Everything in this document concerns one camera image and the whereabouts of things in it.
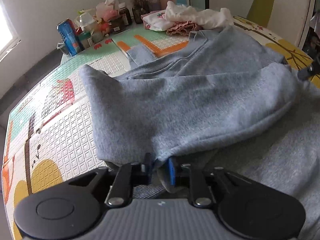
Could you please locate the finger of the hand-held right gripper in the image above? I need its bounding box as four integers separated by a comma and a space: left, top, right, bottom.
297, 56, 320, 80

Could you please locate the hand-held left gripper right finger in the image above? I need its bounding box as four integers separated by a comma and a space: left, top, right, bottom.
168, 157, 253, 208

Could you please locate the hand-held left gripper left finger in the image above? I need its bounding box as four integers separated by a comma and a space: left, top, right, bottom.
69, 152, 153, 207

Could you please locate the grey sweatshirt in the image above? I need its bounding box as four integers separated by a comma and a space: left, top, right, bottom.
79, 26, 320, 240

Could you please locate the green chair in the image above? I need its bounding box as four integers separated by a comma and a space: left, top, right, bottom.
246, 0, 275, 28

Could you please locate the printed foam play mat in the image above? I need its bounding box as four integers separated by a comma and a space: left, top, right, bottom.
1, 15, 320, 240

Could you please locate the white floral baby garment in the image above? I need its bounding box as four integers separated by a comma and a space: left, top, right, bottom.
165, 1, 235, 30

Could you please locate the pink ruffled garment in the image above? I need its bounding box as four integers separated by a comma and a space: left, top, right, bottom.
166, 20, 201, 37

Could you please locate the green lid jar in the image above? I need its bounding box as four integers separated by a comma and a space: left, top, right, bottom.
78, 31, 92, 51

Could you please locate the dark glass jar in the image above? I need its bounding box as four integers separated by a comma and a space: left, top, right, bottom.
109, 17, 125, 35

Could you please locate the small red toy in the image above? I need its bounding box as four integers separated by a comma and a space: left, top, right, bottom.
99, 22, 111, 37

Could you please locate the clear glass cup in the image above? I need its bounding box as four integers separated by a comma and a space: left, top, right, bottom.
56, 41, 73, 56

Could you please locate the grey fabric playpen fence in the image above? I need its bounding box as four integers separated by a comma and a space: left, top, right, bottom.
0, 47, 63, 106

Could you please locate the blue drink can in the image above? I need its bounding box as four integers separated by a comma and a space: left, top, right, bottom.
56, 18, 85, 57

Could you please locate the brown glass bottle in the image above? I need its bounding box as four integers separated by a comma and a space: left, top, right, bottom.
119, 2, 133, 27

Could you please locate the clear baby bottle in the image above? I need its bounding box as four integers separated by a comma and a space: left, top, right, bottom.
79, 12, 101, 43

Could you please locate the dark printed bag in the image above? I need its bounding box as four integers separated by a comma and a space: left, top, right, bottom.
132, 0, 151, 25

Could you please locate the tissue pack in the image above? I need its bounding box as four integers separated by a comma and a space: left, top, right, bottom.
96, 0, 120, 18

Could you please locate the window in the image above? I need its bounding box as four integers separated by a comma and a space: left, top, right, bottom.
0, 0, 21, 61

